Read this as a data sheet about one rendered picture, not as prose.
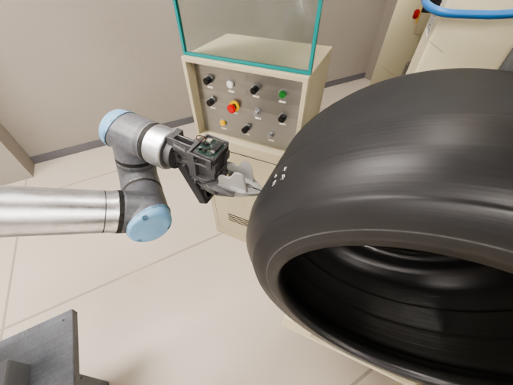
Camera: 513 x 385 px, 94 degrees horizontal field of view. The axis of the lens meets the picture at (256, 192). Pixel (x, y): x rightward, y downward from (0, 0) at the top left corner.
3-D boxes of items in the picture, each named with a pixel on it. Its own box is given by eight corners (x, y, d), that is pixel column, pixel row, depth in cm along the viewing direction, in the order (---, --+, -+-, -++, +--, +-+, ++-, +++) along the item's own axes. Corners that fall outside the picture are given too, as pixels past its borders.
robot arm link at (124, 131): (131, 138, 63) (125, 100, 56) (171, 155, 60) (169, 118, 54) (99, 153, 55) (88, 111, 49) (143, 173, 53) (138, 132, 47)
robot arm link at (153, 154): (146, 170, 54) (174, 147, 60) (165, 179, 53) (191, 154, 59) (136, 137, 47) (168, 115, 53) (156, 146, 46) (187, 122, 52)
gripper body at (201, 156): (212, 164, 44) (158, 141, 46) (214, 194, 50) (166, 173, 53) (232, 142, 49) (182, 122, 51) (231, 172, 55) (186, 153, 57)
